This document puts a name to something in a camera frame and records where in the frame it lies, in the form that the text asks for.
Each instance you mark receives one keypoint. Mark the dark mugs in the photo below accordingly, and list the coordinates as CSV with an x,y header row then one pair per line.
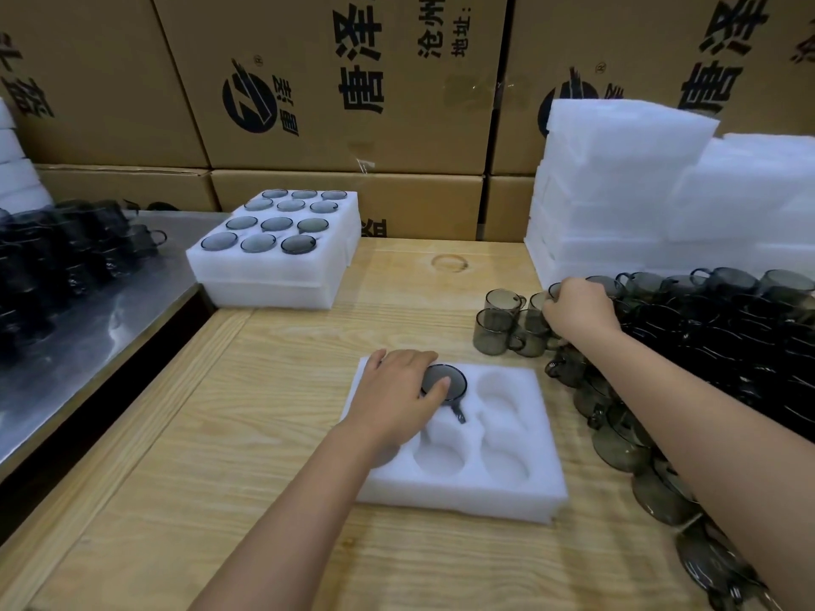
x,y
51,267

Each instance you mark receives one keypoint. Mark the black round object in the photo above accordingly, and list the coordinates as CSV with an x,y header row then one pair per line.
x,y
162,207

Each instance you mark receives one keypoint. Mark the person's right forearm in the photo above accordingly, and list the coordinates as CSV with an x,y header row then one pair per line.
x,y
700,426

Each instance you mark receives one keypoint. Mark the person's right hand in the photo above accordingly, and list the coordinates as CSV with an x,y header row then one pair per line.
x,y
582,311

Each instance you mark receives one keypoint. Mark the stack of white foam trays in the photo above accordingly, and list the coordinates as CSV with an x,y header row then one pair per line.
x,y
19,178
605,171

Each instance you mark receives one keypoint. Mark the pile of smoky glass mugs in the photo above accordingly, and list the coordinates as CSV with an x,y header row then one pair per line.
x,y
732,337

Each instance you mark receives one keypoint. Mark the person's left forearm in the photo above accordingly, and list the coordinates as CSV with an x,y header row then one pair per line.
x,y
286,534

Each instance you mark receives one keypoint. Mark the stainless steel table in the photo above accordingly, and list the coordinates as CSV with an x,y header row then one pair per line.
x,y
127,324

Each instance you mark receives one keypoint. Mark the person's left hand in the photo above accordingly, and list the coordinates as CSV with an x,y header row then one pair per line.
x,y
388,407

